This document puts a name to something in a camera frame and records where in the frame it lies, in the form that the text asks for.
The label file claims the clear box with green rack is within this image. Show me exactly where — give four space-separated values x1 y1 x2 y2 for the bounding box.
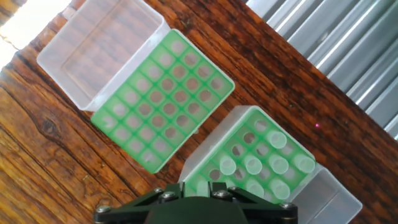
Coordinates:
177 105 364 224
36 0 236 174

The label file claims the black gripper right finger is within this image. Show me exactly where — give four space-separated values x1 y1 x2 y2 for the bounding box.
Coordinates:
211 182 298 224

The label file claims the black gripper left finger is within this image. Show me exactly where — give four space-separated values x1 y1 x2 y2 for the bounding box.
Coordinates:
94 182 186 224

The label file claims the brown wooden board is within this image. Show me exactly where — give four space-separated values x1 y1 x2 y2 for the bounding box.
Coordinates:
0 0 398 224

